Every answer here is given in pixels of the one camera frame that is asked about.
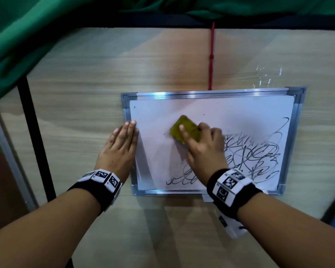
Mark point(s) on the black wristband with marker tags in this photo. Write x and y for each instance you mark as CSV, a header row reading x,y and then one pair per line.
x,y
234,195
95,189

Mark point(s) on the yellow board eraser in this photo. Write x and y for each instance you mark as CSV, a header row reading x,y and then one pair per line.
x,y
181,121

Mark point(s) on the person's right hand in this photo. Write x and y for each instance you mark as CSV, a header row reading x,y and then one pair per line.
x,y
206,156

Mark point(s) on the person's right thumb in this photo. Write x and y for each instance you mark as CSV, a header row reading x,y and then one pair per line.
x,y
184,133

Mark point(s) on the aluminium framed whiteboard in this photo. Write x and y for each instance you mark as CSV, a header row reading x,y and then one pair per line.
x,y
240,114

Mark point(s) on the person's left little finger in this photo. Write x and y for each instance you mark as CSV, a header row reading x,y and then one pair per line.
x,y
114,139

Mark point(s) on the green cloth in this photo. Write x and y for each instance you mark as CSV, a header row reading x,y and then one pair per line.
x,y
16,39

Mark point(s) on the black metal bar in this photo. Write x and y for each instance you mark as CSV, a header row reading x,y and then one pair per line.
x,y
33,131

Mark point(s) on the person's left forearm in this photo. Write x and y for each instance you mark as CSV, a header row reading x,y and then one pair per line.
x,y
44,234

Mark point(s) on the aluminium rail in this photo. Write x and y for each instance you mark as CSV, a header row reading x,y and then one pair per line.
x,y
8,153

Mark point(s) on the person's right forearm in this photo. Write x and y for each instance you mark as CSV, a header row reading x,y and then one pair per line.
x,y
290,234

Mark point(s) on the person's left middle finger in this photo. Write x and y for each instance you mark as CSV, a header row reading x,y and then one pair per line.
x,y
130,132

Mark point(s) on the person's left hand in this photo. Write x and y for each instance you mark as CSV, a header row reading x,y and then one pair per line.
x,y
117,156

